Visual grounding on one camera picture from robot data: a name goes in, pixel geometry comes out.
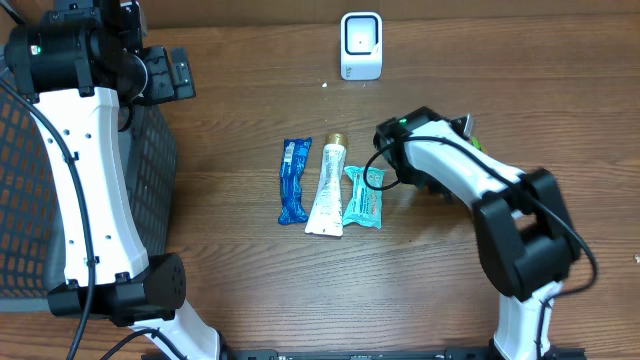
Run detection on teal wet wipes pack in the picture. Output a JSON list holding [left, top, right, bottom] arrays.
[[342, 165, 382, 229]]

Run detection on white tube gold cap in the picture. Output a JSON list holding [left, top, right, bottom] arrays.
[[305, 133, 348, 237]]

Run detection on blue snack wrapper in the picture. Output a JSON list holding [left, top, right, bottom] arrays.
[[278, 137, 312, 225]]

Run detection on green gummy candy bag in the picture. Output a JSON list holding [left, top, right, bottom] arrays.
[[471, 136, 487, 153]]

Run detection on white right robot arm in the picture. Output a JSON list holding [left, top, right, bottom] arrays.
[[373, 107, 586, 359]]

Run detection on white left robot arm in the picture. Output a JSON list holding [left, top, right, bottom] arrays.
[[3, 0, 229, 359]]

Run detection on white barcode scanner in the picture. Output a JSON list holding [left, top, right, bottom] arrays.
[[340, 11, 383, 81]]

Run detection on cardboard back panel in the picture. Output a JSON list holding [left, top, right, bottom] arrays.
[[139, 0, 640, 30]]

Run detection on grey plastic basket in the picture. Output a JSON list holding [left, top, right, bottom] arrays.
[[0, 44, 179, 314]]

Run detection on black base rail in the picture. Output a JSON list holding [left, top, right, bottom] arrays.
[[225, 347, 490, 360]]

